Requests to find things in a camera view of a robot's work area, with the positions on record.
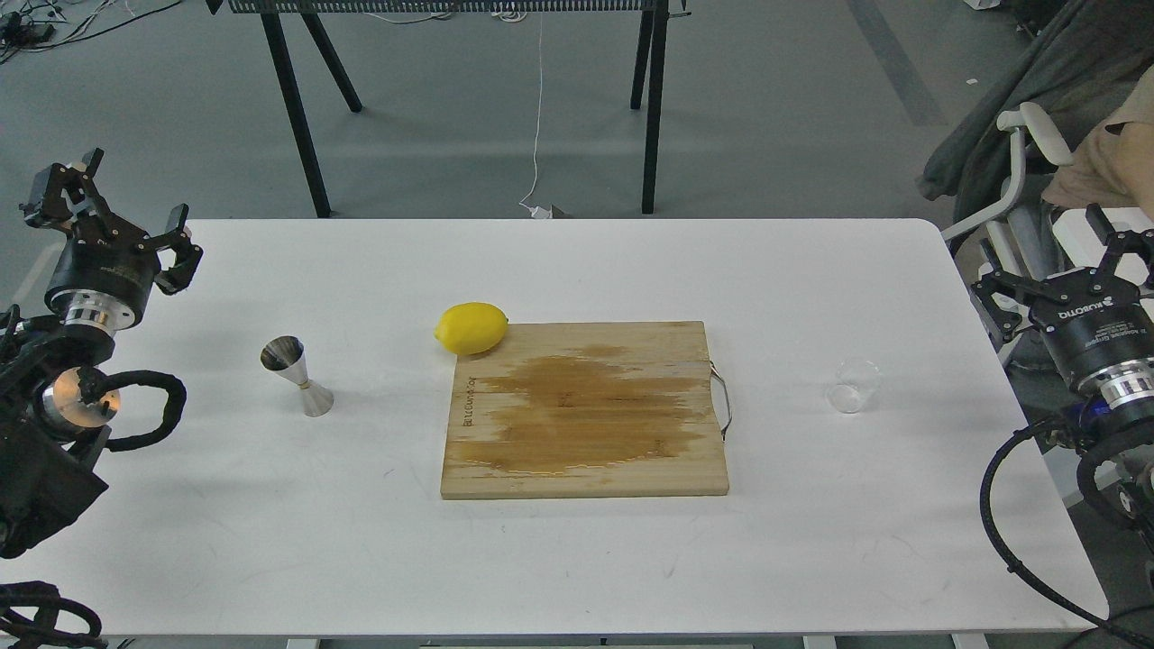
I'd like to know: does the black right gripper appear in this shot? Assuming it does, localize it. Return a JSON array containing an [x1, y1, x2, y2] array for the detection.
[[971, 203, 1153, 390]]

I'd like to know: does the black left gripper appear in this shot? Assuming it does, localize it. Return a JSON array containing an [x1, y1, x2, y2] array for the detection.
[[20, 148, 203, 330]]

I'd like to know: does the steel jigger measuring cup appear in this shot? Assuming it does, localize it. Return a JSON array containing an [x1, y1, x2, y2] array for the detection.
[[260, 335, 334, 416]]

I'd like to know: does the clear glass cup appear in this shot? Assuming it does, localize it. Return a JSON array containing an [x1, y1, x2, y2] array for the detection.
[[825, 357, 884, 415]]

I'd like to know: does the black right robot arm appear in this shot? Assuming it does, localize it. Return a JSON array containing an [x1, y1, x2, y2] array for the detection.
[[971, 203, 1153, 648]]

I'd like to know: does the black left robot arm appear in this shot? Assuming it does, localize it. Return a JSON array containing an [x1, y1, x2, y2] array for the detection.
[[1, 148, 203, 559]]

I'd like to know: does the white office chair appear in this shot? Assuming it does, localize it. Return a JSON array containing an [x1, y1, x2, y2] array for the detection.
[[941, 102, 1107, 282]]

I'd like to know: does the grey jacket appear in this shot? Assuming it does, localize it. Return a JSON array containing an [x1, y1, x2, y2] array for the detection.
[[915, 1, 1153, 221]]

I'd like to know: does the yellow lemon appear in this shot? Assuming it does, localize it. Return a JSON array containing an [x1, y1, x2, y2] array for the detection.
[[434, 301, 508, 356]]

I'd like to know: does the wooden cutting board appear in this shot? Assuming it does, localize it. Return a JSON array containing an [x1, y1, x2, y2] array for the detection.
[[440, 321, 729, 500]]

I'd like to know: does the black cable bundle on floor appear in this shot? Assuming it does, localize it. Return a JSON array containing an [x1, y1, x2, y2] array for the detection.
[[0, 0, 186, 66]]

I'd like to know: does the white cable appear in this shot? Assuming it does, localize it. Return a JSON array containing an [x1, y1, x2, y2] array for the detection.
[[517, 12, 554, 221]]

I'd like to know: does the black metal frame table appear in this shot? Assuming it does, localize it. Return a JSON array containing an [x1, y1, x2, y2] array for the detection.
[[207, 0, 692, 219]]

